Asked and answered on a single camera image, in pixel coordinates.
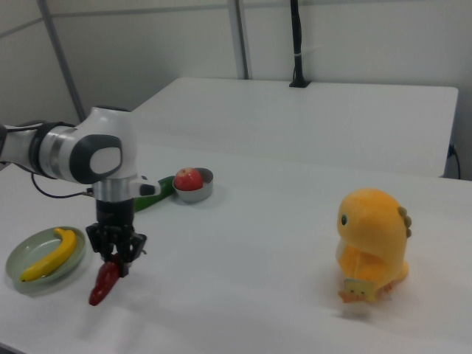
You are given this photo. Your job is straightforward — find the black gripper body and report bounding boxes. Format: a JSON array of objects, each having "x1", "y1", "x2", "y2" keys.
[{"x1": 85, "y1": 198, "x2": 148, "y2": 266}]

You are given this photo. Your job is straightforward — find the red chili pepper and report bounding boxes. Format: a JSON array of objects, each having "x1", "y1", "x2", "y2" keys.
[{"x1": 88, "y1": 255, "x2": 122, "y2": 307}]

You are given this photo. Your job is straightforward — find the pale green plastic plate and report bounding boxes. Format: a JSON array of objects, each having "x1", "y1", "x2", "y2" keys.
[{"x1": 5, "y1": 226, "x2": 88, "y2": 285}]

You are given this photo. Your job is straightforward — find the yellow banana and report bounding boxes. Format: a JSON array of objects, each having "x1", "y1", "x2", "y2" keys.
[{"x1": 20, "y1": 227, "x2": 78, "y2": 283}]

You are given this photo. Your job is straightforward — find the green cucumber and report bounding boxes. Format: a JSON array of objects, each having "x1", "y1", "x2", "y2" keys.
[{"x1": 132, "y1": 176, "x2": 176, "y2": 213}]

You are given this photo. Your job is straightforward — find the red apple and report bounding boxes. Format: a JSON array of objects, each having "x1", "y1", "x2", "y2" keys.
[{"x1": 173, "y1": 167, "x2": 204, "y2": 192}]

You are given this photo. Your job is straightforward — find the small metal bowl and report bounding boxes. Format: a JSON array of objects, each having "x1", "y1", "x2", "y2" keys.
[{"x1": 172, "y1": 167, "x2": 215, "y2": 204}]

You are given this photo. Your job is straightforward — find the yellow plush tag card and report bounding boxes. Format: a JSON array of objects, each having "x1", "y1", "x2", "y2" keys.
[{"x1": 338, "y1": 278, "x2": 378, "y2": 305}]

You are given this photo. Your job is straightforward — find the orange plush toy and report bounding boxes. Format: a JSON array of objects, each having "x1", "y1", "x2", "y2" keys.
[{"x1": 335, "y1": 187, "x2": 413, "y2": 296}]

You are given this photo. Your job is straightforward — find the black pole with clamp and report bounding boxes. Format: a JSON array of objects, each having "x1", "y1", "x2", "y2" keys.
[{"x1": 288, "y1": 0, "x2": 313, "y2": 89}]

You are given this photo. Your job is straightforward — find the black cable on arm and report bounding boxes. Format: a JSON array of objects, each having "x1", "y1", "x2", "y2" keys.
[{"x1": 30, "y1": 172, "x2": 94, "y2": 199}]

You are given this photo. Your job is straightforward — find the grey aluminium frame post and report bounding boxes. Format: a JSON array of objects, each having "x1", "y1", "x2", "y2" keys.
[
  {"x1": 226, "y1": 0, "x2": 254, "y2": 80},
  {"x1": 36, "y1": 0, "x2": 86, "y2": 122}
]

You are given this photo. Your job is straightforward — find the black cable at table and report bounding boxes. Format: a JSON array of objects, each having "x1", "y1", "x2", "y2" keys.
[{"x1": 447, "y1": 145, "x2": 462, "y2": 181}]

